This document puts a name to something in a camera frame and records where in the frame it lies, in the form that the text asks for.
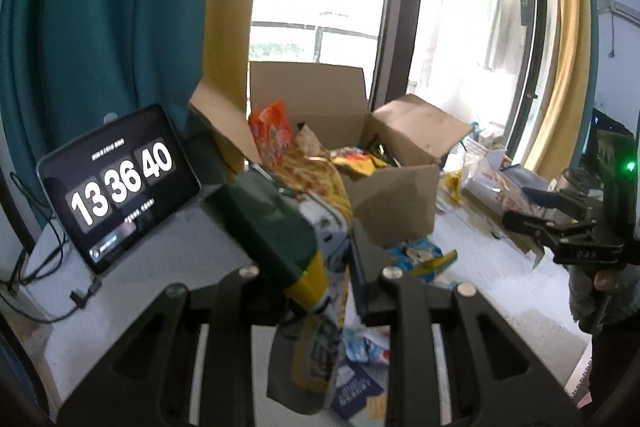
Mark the black charging cable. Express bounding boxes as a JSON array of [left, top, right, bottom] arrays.
[[0, 172, 103, 323]]

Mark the yellow curtain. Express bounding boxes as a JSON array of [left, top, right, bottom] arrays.
[[525, 0, 598, 178], [202, 0, 271, 142]]

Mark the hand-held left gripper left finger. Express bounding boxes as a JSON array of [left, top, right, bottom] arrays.
[[57, 264, 289, 427]]

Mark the light blue snack packet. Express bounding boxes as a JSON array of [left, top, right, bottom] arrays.
[[342, 327, 391, 365]]

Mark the orange snack bag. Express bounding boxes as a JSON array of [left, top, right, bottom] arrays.
[[248, 101, 296, 168]]

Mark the dark blue snack packet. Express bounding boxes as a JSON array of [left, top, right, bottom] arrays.
[[330, 362, 387, 419]]

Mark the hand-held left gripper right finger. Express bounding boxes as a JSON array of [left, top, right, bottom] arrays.
[[349, 219, 583, 427]]

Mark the white wall air conditioner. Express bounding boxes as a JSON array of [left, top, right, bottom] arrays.
[[597, 0, 640, 20]]

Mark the black balcony railing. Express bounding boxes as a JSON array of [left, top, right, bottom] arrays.
[[250, 21, 381, 62]]

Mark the black tablet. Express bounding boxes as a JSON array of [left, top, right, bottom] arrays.
[[36, 104, 202, 275]]

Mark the black door frame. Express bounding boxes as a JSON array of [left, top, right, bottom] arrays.
[[367, 0, 428, 112], [520, 0, 561, 168]]

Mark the person's right hand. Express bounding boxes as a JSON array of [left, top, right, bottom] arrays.
[[592, 267, 623, 291]]

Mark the yellow patterned snack bag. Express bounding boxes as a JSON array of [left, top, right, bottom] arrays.
[[272, 127, 353, 218]]

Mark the cardboard box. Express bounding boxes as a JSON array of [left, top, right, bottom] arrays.
[[187, 61, 473, 248]]

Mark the green yellow snack packet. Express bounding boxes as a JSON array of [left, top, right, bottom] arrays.
[[200, 169, 353, 415]]

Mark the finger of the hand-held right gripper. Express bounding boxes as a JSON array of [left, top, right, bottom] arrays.
[[502, 209, 568, 269], [520, 186, 598, 222]]

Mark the yellow black snack bag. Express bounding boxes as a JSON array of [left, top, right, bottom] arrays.
[[327, 147, 388, 178]]

